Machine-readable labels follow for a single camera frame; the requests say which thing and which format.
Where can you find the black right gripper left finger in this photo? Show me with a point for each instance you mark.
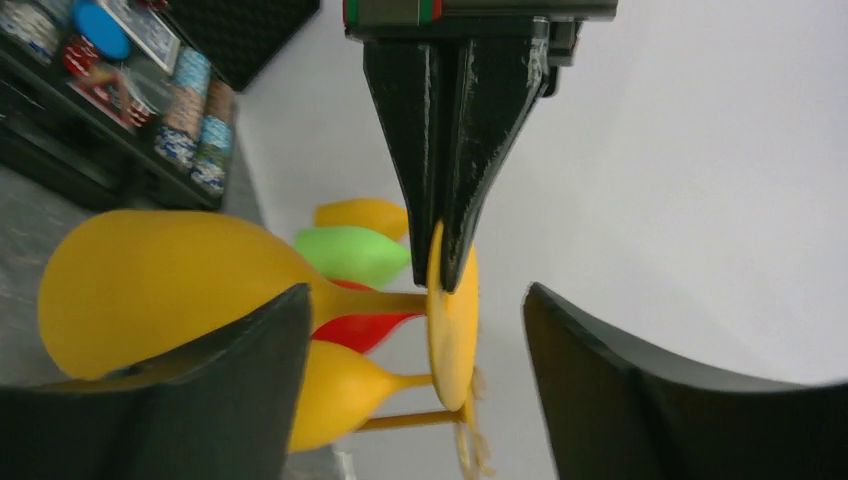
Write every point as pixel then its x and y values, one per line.
pixel 219 407

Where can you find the black poker chip case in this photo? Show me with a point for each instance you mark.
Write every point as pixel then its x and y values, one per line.
pixel 105 100

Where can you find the green plastic wine glass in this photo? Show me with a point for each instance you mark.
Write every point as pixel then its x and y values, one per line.
pixel 353 253

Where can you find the red plastic wine glass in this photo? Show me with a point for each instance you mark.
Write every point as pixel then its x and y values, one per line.
pixel 363 332

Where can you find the yellow plastic wine glass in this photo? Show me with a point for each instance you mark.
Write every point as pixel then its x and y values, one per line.
pixel 128 285
pixel 375 214
pixel 341 389

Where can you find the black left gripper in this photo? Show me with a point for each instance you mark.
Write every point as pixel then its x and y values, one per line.
pixel 498 81

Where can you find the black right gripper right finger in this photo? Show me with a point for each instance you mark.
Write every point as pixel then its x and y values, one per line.
pixel 619 407

